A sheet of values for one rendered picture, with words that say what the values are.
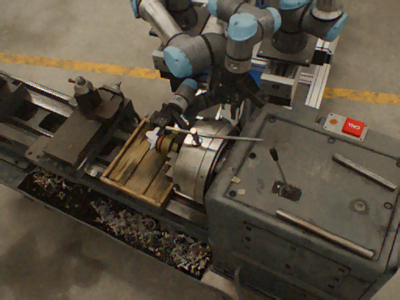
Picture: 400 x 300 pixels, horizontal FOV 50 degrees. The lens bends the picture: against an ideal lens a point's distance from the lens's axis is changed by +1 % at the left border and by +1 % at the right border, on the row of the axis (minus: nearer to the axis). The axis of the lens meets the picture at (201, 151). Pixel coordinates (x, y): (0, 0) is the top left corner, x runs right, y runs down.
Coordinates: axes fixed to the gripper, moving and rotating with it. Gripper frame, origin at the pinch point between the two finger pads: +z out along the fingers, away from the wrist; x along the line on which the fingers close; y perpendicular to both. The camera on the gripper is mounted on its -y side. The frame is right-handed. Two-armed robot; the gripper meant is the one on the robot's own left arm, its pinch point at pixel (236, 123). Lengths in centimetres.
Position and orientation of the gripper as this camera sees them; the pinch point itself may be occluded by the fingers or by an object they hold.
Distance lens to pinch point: 136.9
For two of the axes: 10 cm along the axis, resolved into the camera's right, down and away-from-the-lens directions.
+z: -0.5, 7.2, 6.9
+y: -8.8, -3.5, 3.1
